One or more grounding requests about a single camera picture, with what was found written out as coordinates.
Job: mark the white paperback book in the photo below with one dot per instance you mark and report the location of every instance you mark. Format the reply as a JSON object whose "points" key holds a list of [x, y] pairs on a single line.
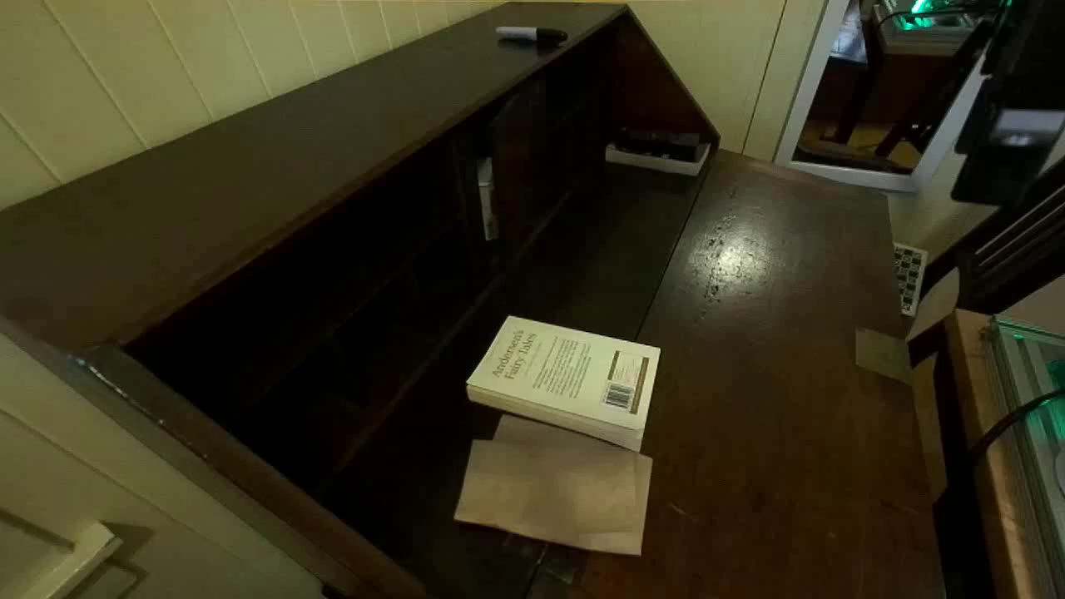
{"points": [[563, 381]]}

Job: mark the dark wooden secretary desk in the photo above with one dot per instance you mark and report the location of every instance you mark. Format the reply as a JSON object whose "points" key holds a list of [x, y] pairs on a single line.
{"points": [[221, 199]]}

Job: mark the aluminium mounting frame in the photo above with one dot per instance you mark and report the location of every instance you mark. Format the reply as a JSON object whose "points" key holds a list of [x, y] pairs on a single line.
{"points": [[1037, 411]]}

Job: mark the black grey marker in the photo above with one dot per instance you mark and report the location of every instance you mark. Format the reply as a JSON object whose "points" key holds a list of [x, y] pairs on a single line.
{"points": [[530, 33]]}

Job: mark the dark-covered thick book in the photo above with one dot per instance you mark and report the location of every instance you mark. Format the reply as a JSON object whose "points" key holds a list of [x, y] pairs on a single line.
{"points": [[658, 149]]}

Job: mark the white perforated basket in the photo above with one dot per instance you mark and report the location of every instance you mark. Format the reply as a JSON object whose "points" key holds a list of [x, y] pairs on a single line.
{"points": [[909, 277]]}

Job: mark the white dotted paper cup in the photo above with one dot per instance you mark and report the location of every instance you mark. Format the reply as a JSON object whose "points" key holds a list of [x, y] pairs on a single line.
{"points": [[486, 199]]}

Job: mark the brown paper envelope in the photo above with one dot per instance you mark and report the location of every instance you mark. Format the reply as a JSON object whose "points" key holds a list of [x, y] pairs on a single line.
{"points": [[553, 501]]}

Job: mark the white door frame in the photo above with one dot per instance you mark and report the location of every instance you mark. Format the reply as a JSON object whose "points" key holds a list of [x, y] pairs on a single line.
{"points": [[792, 88]]}

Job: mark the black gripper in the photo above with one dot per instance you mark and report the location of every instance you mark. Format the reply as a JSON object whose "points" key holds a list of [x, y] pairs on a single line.
{"points": [[1000, 167]]}

